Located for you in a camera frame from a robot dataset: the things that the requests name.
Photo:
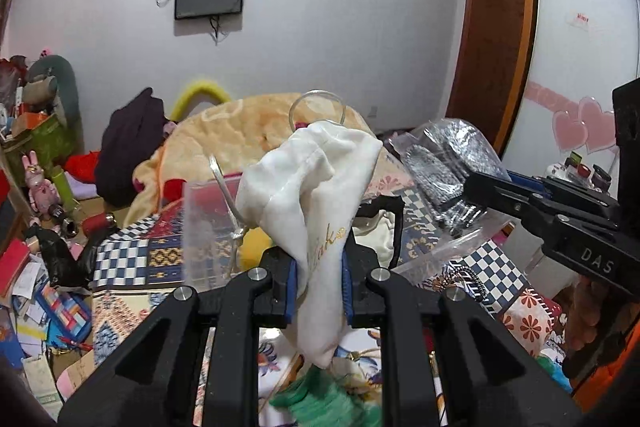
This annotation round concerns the pink rabbit toy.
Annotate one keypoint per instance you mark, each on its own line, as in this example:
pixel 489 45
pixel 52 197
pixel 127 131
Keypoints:
pixel 42 193

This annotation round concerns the white sliding wardrobe panel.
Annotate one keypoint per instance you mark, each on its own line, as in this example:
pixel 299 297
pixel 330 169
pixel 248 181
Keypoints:
pixel 582 51

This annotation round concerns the red cylinder bottle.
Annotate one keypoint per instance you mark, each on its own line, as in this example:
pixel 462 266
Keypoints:
pixel 104 221

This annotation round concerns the brown wooden wardrobe door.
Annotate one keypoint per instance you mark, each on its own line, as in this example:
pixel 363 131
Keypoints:
pixel 492 65

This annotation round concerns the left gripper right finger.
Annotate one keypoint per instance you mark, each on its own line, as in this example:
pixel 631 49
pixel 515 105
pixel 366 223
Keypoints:
pixel 362 307

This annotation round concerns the patterned patchwork bed cover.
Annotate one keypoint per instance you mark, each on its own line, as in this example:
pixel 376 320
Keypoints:
pixel 202 348

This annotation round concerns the grey fabric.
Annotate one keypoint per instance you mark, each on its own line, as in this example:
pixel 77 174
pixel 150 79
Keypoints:
pixel 439 156

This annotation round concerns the green knitted cloth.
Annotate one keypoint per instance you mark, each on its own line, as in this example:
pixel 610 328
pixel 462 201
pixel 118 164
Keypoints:
pixel 317 399

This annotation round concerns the black trimmed white fleece item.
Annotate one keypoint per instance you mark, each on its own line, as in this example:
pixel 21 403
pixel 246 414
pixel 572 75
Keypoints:
pixel 378 225

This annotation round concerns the clear plastic storage box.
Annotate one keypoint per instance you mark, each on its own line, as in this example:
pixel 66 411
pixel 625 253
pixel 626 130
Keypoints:
pixel 211 233

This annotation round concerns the yellow foam arc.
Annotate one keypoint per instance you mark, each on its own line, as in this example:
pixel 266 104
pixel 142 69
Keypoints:
pixel 196 92

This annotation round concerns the yellow green sponge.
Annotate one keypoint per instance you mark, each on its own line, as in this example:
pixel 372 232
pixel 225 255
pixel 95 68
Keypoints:
pixel 254 243

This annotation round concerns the dark purple clothing pile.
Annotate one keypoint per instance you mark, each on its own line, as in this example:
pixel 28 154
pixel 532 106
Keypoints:
pixel 134 133

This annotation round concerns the black plastic bag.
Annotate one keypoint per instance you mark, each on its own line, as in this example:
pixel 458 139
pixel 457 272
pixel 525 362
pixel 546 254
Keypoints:
pixel 64 271

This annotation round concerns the beige plush blanket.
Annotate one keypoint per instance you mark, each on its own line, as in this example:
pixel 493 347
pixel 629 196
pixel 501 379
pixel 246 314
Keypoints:
pixel 237 134

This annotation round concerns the grey green plush toy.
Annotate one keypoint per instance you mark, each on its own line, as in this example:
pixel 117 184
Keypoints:
pixel 51 87

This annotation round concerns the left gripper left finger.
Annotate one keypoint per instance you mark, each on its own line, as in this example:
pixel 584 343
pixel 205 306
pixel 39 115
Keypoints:
pixel 278 303

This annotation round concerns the blue pencil case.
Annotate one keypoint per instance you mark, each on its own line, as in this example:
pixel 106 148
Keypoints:
pixel 67 311

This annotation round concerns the green cardboard box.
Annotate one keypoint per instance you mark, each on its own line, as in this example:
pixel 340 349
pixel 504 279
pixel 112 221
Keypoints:
pixel 52 142

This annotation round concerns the white cloth drawstring pouch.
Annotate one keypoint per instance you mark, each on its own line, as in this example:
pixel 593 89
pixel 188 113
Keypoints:
pixel 304 195

